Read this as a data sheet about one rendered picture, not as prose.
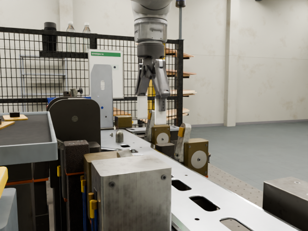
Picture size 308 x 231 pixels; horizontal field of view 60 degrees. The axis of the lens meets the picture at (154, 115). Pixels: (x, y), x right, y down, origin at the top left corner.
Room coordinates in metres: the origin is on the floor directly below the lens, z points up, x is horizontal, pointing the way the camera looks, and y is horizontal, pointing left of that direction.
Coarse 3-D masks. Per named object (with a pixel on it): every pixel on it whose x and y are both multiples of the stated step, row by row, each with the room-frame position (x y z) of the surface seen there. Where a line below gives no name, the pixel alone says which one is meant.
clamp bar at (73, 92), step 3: (69, 90) 1.11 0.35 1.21; (72, 90) 1.10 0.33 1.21; (75, 90) 1.10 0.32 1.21; (78, 90) 1.12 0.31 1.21; (81, 90) 1.11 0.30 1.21; (66, 93) 1.10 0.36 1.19; (69, 93) 1.10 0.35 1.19; (72, 93) 1.10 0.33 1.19; (75, 93) 1.10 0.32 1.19; (81, 93) 1.12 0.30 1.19; (72, 96) 1.10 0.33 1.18; (75, 96) 1.10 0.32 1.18
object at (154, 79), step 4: (148, 68) 0.72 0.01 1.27; (148, 72) 0.71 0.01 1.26; (148, 76) 0.71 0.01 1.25; (152, 76) 0.70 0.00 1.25; (152, 80) 0.70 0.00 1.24; (156, 80) 0.70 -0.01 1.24; (156, 84) 0.69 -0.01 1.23; (156, 88) 0.68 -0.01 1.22; (156, 92) 0.68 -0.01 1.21; (156, 96) 0.66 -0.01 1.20; (160, 96) 0.67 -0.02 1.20
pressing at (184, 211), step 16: (112, 144) 1.01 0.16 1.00; (128, 144) 1.01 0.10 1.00; (144, 144) 1.01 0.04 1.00; (176, 176) 0.64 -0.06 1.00; (192, 176) 0.64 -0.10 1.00; (176, 192) 0.54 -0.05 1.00; (192, 192) 0.54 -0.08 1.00; (208, 192) 0.54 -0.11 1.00; (224, 192) 0.54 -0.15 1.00; (176, 208) 0.47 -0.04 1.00; (192, 208) 0.47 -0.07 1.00; (224, 208) 0.47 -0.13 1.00; (240, 208) 0.47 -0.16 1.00; (256, 208) 0.47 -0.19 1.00; (176, 224) 0.40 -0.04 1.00; (192, 224) 0.41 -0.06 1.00; (208, 224) 0.41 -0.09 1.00; (256, 224) 0.41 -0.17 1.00; (272, 224) 0.41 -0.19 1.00; (288, 224) 0.42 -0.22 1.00
